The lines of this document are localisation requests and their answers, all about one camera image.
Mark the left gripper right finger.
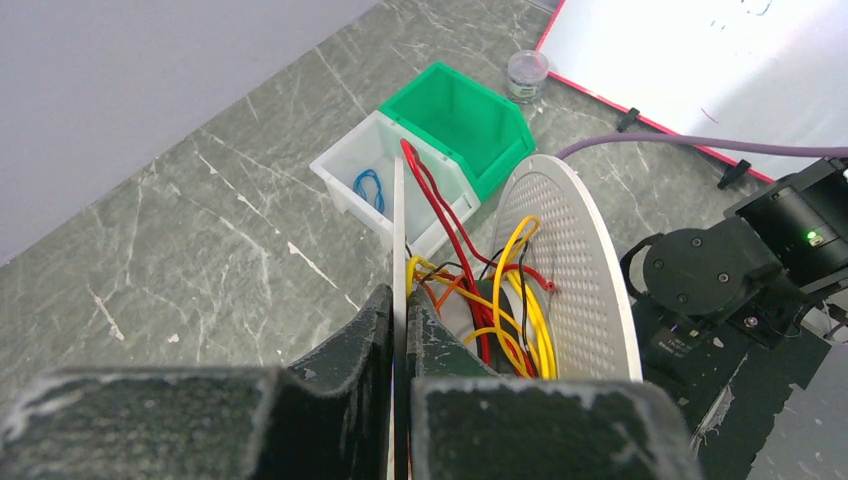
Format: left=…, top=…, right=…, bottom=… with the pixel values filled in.
left=406, top=290, right=703, bottom=479

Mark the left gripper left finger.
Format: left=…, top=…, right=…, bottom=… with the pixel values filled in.
left=1, top=284, right=393, bottom=479

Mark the yellow cable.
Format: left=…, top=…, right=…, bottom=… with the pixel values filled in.
left=405, top=214, right=560, bottom=382

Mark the pink framed whiteboard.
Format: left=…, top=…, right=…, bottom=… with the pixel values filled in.
left=537, top=0, right=847, bottom=157

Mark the clear white plastic bin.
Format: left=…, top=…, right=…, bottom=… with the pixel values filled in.
left=310, top=111, right=481, bottom=257

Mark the green plastic bin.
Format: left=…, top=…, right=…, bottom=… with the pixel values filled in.
left=379, top=62, right=536, bottom=202

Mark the blue cable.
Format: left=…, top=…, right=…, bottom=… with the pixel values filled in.
left=351, top=168, right=387, bottom=216

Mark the small clear plastic jar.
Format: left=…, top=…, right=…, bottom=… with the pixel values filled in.
left=506, top=50, right=549, bottom=103

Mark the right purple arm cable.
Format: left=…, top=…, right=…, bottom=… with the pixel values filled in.
left=553, top=131, right=848, bottom=163

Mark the red orange wound cable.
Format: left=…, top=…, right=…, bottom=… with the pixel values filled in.
left=400, top=137, right=558, bottom=380

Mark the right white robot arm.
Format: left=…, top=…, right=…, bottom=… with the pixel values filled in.
left=620, top=158, right=847, bottom=361

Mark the white cable spool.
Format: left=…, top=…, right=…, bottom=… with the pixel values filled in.
left=390, top=153, right=644, bottom=386

